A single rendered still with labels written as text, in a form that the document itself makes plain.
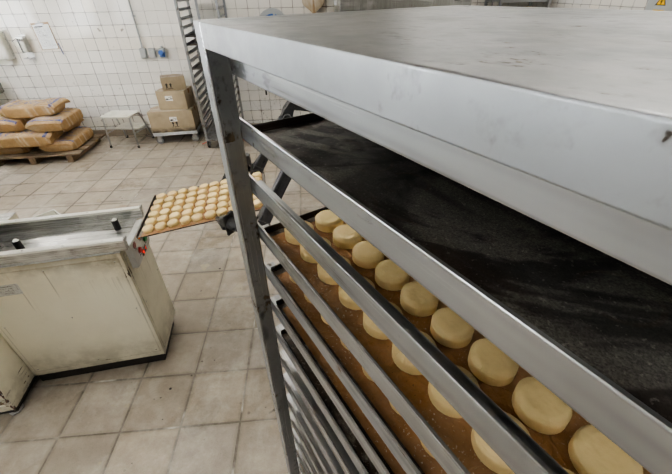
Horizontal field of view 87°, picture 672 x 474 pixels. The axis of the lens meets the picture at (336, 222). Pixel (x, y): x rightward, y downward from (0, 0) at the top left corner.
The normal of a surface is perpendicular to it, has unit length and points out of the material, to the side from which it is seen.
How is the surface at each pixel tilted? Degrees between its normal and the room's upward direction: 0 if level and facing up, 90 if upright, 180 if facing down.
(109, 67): 90
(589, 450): 0
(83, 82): 90
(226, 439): 0
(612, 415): 90
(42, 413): 0
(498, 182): 90
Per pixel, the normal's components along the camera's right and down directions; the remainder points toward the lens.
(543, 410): -0.02, -0.83
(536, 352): -0.84, 0.31
